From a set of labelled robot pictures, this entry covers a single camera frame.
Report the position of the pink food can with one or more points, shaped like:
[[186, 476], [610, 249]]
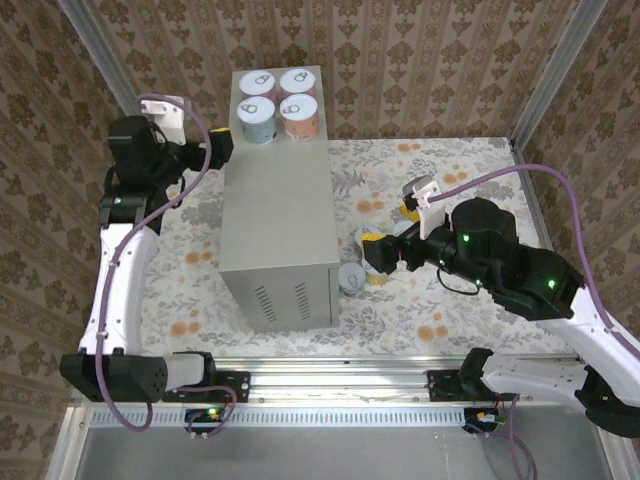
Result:
[[257, 82], [298, 80]]

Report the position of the salmon orange food can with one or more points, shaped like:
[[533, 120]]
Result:
[[299, 106]]

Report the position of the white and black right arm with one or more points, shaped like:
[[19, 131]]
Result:
[[530, 375]]

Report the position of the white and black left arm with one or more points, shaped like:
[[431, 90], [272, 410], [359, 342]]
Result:
[[125, 280]]

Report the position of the grey metal cabinet box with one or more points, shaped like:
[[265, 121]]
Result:
[[280, 210]]

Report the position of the small black controller board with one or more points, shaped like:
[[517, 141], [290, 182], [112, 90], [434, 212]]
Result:
[[207, 414], [482, 417]]

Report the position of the grey metal front plate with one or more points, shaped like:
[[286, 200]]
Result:
[[350, 455]]

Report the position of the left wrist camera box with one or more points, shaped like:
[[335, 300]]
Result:
[[167, 117]]

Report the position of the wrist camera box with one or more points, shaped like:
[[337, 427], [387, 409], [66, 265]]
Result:
[[167, 117], [431, 215]]

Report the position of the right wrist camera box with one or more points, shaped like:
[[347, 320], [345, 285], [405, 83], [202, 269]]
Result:
[[431, 215]]

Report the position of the aluminium table side rail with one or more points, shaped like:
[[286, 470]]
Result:
[[534, 205]]

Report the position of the aluminium frame post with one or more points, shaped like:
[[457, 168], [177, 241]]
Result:
[[550, 75], [100, 55]]

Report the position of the aluminium front mounting rail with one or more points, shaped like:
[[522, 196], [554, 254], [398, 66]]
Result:
[[350, 380]]

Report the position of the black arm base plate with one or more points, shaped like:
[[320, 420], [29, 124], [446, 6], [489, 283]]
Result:
[[440, 385], [235, 385]]

